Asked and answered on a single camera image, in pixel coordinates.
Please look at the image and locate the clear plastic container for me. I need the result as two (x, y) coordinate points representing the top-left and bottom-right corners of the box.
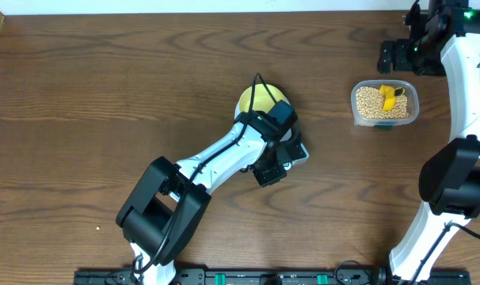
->
(351, 80), (419, 127)

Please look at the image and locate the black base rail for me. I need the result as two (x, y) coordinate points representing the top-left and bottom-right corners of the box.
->
(73, 268), (473, 285)

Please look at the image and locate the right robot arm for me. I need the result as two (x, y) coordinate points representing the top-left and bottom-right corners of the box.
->
(371, 0), (480, 284)

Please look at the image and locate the soybeans pile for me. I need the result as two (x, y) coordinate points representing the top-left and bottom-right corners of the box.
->
(356, 86), (410, 120)

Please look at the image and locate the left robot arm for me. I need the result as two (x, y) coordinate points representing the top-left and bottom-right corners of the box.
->
(116, 107), (309, 284)

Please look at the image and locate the white digital kitchen scale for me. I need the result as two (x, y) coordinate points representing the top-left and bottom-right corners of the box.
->
(234, 100), (309, 171)

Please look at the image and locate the pale yellow bowl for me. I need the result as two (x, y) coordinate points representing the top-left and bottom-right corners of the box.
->
(234, 84), (289, 118)

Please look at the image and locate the yellow measuring scoop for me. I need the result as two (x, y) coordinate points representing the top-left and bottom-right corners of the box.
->
(379, 85), (405, 112)

